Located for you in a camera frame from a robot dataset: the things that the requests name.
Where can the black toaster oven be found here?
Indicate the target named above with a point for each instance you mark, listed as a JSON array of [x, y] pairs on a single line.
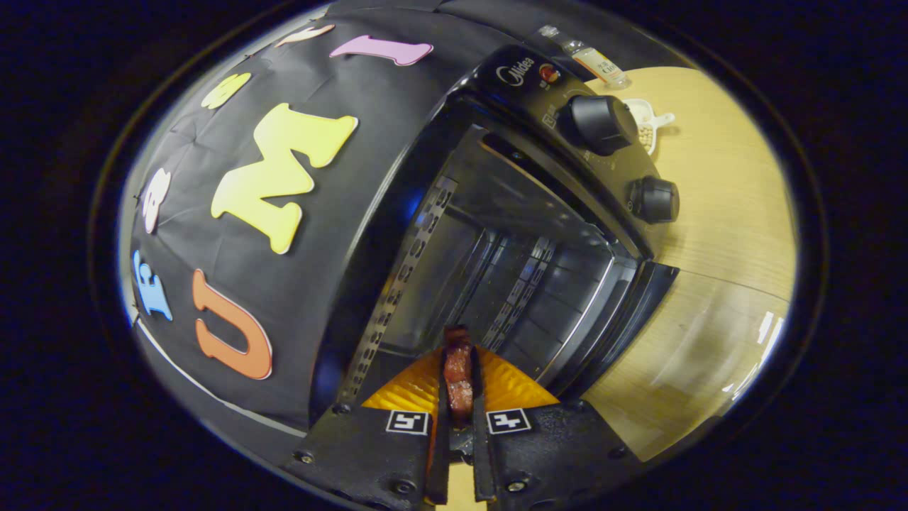
[[496, 85]]

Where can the red meat slice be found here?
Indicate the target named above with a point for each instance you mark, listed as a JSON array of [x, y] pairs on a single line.
[[458, 376]]

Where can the white divided seasoning dish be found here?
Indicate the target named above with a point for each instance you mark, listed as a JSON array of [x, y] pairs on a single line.
[[644, 124]]

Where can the small clear glass bottle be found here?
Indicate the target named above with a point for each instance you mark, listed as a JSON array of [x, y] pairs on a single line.
[[596, 62]]

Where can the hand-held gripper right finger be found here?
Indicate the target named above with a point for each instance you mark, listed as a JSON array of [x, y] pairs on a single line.
[[553, 447]]

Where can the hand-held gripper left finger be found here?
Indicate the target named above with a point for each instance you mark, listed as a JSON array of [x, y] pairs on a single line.
[[369, 447]]

